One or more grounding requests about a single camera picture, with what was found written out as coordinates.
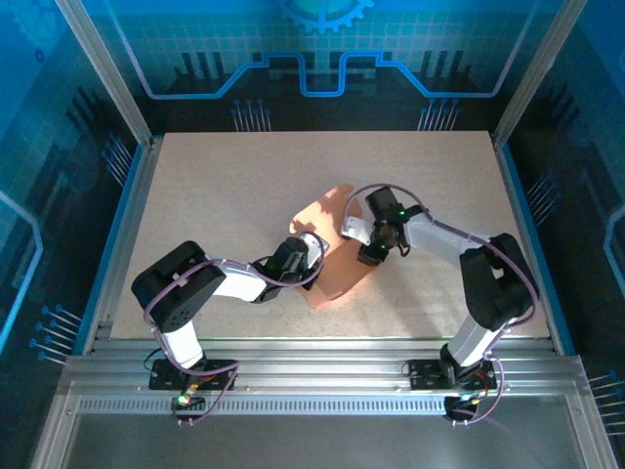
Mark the brown cardboard paper box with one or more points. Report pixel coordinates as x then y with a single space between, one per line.
342 278

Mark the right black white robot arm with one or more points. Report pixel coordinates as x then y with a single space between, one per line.
493 283

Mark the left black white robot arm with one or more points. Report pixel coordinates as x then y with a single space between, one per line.
176 288

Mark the left small LED circuit board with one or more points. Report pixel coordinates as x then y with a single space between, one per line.
184 400

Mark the small led circuit board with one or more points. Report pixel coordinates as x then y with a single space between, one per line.
461 400
184 400

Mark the right small LED circuit board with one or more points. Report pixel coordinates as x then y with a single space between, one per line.
461 400

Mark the grey metal panel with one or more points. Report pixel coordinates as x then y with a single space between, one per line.
317 444

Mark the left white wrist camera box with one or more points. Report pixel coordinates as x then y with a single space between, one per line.
315 249

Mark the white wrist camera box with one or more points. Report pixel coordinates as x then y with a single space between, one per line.
315 249
355 229

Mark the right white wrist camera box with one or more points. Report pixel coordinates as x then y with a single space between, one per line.
355 229

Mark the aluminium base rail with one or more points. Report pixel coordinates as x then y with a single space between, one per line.
317 371

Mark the right aluminium side rail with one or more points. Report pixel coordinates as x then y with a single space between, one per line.
512 195

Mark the aluminium side rail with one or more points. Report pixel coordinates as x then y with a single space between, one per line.
512 195
133 205

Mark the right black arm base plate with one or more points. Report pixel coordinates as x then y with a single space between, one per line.
425 376

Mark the left aluminium side rail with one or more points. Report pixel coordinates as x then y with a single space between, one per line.
133 205

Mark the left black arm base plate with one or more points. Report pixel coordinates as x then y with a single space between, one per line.
166 378

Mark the right aluminium corner post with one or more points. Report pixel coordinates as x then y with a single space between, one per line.
537 63

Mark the aluminium corner post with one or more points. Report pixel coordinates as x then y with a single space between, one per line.
537 63
97 58

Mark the left aluminium corner post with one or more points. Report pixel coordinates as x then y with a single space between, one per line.
97 58

